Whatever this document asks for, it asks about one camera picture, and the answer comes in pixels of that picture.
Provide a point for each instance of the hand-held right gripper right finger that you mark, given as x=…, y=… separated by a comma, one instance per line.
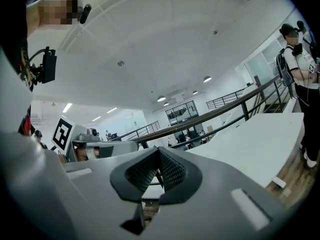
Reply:
x=212, y=204

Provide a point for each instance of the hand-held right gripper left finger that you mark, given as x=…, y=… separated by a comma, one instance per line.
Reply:
x=100, y=189

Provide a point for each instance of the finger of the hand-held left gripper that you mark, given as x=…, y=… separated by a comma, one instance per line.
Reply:
x=117, y=149

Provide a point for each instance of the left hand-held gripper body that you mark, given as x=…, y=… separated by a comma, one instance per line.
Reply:
x=62, y=134

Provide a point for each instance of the person's left hand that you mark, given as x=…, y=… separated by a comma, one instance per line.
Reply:
x=86, y=153

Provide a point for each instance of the ceiling tube light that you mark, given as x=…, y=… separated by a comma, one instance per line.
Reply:
x=111, y=110
x=96, y=119
x=67, y=108

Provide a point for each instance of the black metal balustrade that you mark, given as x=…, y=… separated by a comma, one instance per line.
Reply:
x=225, y=99
x=140, y=131

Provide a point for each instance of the black chest-mounted device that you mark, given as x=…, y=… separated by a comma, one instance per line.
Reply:
x=48, y=69

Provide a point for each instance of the black framed glass window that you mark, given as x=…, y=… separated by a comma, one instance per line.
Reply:
x=182, y=112

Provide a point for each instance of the ceiling smoke detector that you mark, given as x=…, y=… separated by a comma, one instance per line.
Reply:
x=215, y=31
x=121, y=63

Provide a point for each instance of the person's black printed shirt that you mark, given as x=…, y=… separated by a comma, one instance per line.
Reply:
x=15, y=46

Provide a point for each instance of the person's head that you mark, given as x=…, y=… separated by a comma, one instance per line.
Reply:
x=57, y=6

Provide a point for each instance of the black railing with wooden rail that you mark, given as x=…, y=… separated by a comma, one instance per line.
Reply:
x=245, y=111

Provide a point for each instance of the black head-mounted camera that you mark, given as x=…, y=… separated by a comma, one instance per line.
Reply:
x=85, y=14

